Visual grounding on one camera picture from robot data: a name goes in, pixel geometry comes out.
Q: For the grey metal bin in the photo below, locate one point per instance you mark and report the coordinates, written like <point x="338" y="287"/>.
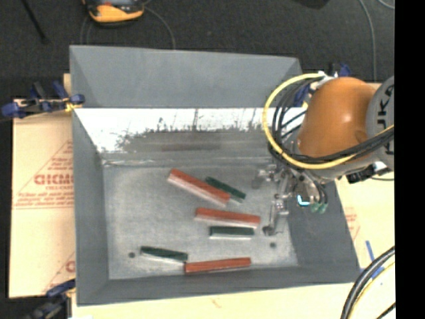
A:
<point x="149" y="211"/>

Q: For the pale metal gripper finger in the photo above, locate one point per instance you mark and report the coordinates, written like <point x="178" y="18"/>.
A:
<point x="278" y="216"/>
<point x="264" y="177"/>

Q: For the black cylinder on white bracket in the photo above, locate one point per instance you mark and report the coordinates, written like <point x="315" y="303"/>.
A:
<point x="360" y="175"/>

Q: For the red-brown flat block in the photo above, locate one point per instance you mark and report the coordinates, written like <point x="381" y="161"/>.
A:
<point x="217" y="265"/>
<point x="229" y="217"/>
<point x="199" y="188"/>

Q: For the dark green flat block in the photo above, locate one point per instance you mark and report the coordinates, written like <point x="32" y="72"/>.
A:
<point x="232" y="231"/>
<point x="164" y="254"/>
<point x="227" y="188"/>

